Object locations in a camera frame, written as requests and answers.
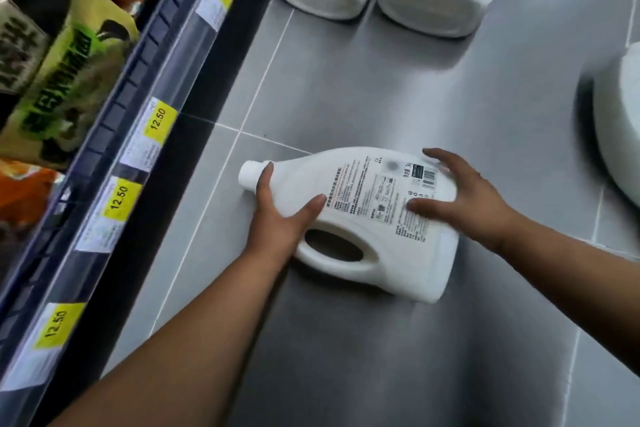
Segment person's left hand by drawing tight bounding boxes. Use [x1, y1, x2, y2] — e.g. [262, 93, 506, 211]
[244, 161, 328, 273]

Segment person's right hand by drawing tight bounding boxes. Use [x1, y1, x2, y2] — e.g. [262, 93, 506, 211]
[407, 148, 519, 254]

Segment white detergent bottle with handle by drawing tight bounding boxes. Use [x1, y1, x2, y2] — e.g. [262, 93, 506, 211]
[238, 146, 460, 305]

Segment person's left forearm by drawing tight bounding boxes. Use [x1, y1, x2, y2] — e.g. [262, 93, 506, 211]
[47, 252, 292, 427]

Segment person's right forearm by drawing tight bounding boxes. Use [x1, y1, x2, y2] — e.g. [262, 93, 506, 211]
[494, 221, 640, 378]

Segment green and yellow snack bag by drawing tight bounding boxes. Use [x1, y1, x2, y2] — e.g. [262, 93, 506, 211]
[0, 0, 141, 173]

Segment dark snack bag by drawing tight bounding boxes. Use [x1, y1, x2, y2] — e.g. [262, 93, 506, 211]
[0, 0, 72, 98]

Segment dark shelf with clear rail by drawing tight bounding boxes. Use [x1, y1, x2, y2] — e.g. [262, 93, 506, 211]
[0, 0, 284, 427]

